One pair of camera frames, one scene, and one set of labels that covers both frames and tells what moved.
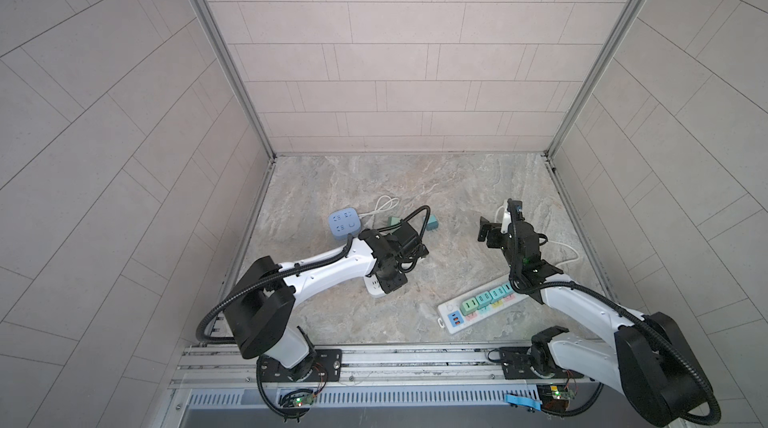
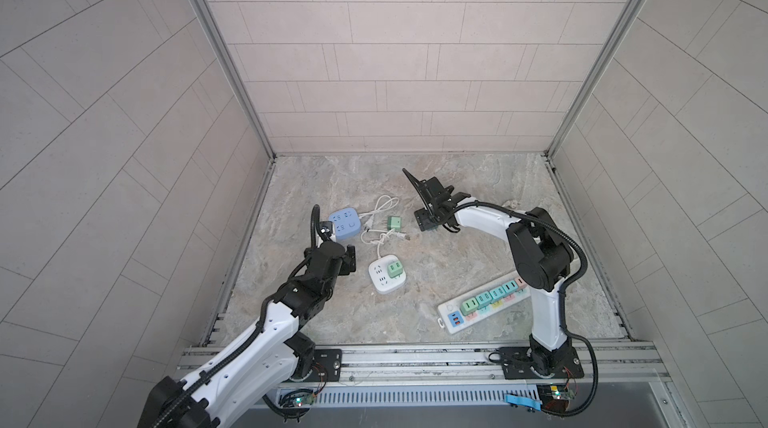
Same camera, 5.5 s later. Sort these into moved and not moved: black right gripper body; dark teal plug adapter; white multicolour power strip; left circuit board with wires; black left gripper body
Moved: black right gripper body; black left gripper body
Not moved: dark teal plug adapter; white multicolour power strip; left circuit board with wires
